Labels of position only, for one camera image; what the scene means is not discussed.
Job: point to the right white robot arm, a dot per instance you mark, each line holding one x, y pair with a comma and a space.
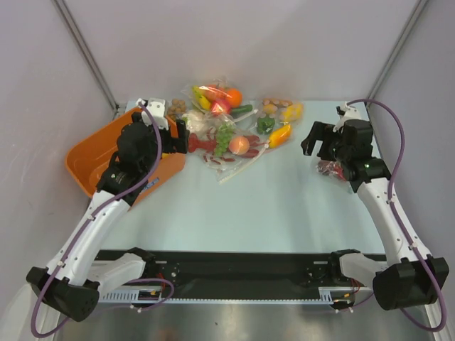
411, 276

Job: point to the fake orange yellow pepper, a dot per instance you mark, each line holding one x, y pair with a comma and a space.
279, 136

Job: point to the fake green bell pepper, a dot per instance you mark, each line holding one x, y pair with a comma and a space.
265, 124

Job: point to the clear zip bag with lobster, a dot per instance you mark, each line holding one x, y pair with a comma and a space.
228, 170

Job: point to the fake peach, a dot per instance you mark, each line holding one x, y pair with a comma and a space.
239, 145

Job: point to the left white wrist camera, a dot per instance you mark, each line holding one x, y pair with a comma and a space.
156, 108

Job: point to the fake yellow bell pepper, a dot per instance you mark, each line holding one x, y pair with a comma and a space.
292, 113

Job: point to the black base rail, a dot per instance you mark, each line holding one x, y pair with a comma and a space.
263, 277

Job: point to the fake yellow banana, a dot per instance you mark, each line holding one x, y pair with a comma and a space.
201, 100

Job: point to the zip bag with peppers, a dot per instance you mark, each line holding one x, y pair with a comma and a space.
273, 107

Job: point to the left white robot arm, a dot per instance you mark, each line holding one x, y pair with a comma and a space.
67, 283

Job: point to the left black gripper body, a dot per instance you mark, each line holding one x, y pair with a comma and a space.
168, 143

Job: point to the bag of fake nuts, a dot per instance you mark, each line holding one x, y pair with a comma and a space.
176, 109

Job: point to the fake green cucumber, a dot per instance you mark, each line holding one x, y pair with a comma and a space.
243, 109

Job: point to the orange plastic bin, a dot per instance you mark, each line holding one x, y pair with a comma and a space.
87, 160

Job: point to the fake green grapes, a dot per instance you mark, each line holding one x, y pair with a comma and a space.
223, 137

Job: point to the zip bag with mixed fruit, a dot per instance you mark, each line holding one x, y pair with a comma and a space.
218, 98

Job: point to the zip bag with pear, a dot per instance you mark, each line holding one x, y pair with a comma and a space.
331, 169

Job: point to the fake red apple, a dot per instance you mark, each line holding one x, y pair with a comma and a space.
220, 106

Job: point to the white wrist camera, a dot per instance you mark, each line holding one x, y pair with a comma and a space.
345, 113
156, 108

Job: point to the red plastic lobster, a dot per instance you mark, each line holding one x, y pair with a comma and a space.
206, 145

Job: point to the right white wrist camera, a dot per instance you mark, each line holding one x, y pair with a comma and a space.
345, 113

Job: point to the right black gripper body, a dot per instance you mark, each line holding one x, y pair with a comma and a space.
320, 141

